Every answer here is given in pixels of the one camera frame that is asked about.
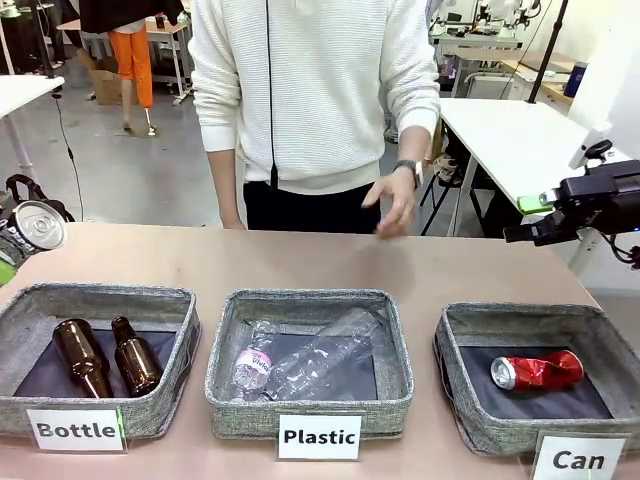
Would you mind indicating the small white table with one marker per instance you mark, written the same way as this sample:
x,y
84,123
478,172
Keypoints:
x,y
25,92

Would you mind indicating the white knit sweater torso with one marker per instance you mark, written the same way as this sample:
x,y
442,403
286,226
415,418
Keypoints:
x,y
325,90

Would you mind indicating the black can with silver top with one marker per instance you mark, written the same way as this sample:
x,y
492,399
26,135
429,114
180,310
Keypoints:
x,y
37,227

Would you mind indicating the large white table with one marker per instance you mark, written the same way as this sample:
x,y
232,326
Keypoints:
x,y
510,135

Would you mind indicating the person's left forearm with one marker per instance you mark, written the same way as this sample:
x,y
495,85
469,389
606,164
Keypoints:
x,y
416,145

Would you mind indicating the large clear plastic bottle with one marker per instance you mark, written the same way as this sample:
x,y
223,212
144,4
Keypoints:
x,y
325,355

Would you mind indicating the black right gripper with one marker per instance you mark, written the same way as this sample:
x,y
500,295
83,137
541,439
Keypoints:
x,y
607,197

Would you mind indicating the person's left hand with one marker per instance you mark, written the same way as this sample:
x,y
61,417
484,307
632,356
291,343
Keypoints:
x,y
397,205

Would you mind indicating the white sign reading Plastic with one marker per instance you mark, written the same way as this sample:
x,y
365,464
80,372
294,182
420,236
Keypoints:
x,y
320,436

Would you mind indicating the crushed red can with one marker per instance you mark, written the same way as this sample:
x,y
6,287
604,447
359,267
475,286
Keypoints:
x,y
537,371

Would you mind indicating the black stand pole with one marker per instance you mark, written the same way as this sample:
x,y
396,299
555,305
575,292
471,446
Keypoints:
x,y
547,55

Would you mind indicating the black jacket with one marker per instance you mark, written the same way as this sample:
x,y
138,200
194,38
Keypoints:
x,y
130,15

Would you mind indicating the person's right forearm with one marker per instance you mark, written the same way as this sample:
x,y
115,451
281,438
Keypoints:
x,y
225,185

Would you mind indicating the black wrist watch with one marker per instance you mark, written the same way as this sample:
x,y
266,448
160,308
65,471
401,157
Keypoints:
x,y
412,172

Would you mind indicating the grey fabric basket can label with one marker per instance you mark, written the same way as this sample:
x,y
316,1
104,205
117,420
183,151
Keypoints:
x,y
480,420

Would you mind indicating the small plastic bottle pink label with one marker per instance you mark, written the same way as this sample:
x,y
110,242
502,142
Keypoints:
x,y
252,365

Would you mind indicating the person's right hand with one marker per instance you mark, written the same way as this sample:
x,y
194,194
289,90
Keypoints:
x,y
235,225

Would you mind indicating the person in orange trousers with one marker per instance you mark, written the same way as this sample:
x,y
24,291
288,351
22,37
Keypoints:
x,y
132,60

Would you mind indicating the grey fabric basket bottle label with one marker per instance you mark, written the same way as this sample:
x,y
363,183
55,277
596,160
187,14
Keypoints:
x,y
150,405

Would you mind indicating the grey fabric basket plastic label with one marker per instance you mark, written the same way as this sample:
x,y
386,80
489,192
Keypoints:
x,y
310,415

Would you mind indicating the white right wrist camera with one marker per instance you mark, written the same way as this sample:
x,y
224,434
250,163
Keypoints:
x,y
590,150

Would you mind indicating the white sign reading Can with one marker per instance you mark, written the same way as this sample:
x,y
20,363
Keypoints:
x,y
577,459

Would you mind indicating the brown glass bottle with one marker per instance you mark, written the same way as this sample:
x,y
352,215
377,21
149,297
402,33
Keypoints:
x,y
135,360
82,355

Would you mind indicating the workbench with lab equipment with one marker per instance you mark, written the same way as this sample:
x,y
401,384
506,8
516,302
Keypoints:
x,y
492,40

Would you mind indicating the black trousers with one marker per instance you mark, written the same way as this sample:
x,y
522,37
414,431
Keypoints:
x,y
310,210

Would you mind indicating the white sign reading Bottle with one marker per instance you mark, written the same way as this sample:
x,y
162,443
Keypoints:
x,y
75,430

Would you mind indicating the brown cardboard box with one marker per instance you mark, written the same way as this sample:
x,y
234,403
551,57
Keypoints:
x,y
107,82

